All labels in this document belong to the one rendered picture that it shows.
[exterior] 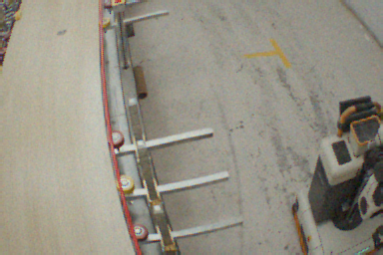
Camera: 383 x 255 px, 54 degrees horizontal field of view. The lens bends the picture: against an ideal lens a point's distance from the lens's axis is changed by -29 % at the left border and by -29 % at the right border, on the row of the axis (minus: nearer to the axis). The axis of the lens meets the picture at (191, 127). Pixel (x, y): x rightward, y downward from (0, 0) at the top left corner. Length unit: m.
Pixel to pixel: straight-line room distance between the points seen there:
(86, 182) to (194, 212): 1.08
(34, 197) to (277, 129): 1.94
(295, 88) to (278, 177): 0.85
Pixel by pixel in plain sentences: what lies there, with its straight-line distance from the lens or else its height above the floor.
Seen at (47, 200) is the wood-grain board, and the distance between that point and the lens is 2.01.
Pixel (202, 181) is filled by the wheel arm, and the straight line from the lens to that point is 2.03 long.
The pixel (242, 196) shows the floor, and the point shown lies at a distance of 2.98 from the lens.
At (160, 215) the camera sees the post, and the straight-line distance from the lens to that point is 1.63.
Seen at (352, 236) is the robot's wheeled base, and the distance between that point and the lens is 2.56.
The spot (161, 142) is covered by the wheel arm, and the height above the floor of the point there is 0.82.
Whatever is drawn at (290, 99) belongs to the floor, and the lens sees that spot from 3.54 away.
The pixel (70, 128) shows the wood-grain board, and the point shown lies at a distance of 2.23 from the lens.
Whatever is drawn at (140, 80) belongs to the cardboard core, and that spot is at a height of 0.08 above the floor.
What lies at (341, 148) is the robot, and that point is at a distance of 2.21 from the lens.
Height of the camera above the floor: 2.47
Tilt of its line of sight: 48 degrees down
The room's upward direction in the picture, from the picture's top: 5 degrees counter-clockwise
